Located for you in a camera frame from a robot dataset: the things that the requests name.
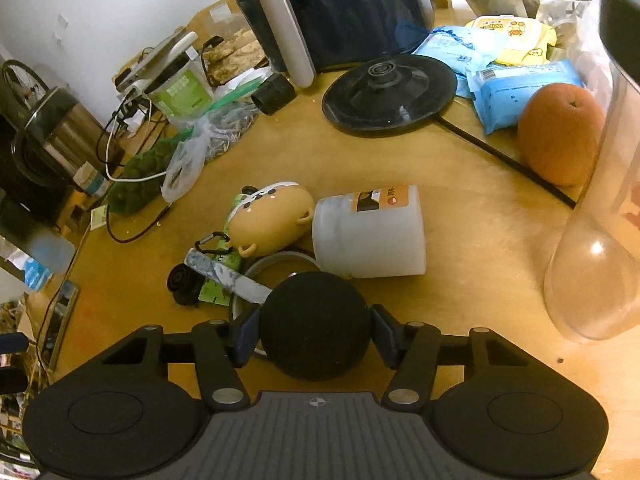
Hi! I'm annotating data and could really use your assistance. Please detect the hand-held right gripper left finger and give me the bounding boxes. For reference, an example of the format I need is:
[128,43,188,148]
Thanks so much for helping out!
[100,305,262,410]

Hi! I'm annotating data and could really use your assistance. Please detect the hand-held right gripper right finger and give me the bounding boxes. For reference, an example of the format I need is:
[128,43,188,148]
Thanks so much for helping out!
[370,304,527,409]

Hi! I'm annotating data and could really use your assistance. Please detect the green tube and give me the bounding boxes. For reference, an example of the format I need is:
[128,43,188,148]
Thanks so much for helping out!
[197,252,242,307]

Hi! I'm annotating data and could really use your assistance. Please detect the black foam ball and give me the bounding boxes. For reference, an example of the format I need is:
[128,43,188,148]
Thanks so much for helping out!
[260,271,373,382]

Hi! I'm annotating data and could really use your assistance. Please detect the grey marble pattern bar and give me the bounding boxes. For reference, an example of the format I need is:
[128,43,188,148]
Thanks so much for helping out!
[184,249,271,306]

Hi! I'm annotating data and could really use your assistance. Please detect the small black wheel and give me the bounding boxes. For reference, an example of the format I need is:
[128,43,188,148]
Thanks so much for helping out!
[166,262,203,307]

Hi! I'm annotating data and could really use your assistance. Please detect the tape roll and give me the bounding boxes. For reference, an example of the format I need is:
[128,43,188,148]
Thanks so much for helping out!
[230,254,323,322]

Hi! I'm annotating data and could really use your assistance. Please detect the white plastic jar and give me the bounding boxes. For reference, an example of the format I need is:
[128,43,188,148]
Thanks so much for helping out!
[311,185,427,279]

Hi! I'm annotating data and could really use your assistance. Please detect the black carabiner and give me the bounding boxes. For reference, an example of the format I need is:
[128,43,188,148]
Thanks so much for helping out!
[195,231,231,257]

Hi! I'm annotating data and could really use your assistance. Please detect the tan plush toy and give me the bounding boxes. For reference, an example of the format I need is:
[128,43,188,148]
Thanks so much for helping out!
[222,180,316,261]

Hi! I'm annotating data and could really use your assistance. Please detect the clear plastic bag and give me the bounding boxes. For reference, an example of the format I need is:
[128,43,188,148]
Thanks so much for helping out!
[161,132,207,203]

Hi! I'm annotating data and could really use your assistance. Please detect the green broccoli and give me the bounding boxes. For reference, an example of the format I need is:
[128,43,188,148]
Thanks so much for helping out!
[107,135,183,217]

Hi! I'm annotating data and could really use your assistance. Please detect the clear bag of seeds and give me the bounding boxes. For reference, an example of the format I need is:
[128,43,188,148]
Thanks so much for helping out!
[190,85,261,161]

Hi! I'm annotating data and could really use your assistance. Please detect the clear shaker bottle grey lid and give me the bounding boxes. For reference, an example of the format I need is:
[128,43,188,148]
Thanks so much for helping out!
[544,0,640,343]

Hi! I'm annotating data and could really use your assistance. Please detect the black kettle base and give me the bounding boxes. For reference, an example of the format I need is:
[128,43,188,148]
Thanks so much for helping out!
[321,55,458,136]

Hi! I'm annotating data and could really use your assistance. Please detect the black cap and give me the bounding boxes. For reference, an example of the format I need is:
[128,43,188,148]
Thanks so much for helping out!
[251,72,296,115]

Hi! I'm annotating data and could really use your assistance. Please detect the green label container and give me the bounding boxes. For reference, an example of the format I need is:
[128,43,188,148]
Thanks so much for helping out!
[144,54,216,121]

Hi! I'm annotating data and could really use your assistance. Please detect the black appliance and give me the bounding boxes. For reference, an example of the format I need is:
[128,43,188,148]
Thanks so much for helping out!
[0,110,76,226]

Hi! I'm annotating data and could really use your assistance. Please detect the orange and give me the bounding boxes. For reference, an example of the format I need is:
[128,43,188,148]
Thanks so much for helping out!
[516,84,606,188]

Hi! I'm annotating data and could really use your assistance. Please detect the blue wet wipes packet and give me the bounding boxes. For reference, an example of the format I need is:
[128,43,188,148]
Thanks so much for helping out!
[472,59,586,135]

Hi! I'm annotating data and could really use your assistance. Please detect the stainless steel kettle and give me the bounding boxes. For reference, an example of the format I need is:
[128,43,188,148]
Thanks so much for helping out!
[12,85,126,196]

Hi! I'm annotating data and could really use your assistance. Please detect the brown patterned packet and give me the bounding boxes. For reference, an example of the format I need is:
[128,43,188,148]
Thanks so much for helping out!
[202,27,271,86]

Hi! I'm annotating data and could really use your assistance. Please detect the yellow wet wipes packet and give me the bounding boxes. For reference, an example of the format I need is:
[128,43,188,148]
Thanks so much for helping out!
[465,15,557,67]

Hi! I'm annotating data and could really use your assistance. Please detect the wooden board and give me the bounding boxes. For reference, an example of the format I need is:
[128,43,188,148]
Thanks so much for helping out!
[112,0,251,91]

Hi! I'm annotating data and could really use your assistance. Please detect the dark blue air fryer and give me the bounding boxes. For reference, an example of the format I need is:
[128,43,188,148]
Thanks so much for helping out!
[212,0,436,88]

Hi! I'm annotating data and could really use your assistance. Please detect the white cable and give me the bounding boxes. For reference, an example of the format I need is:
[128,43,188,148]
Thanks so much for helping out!
[105,95,168,183]

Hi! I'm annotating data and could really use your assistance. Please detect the black kettle base cable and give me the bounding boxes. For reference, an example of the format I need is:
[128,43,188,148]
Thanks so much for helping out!
[435,115,578,208]

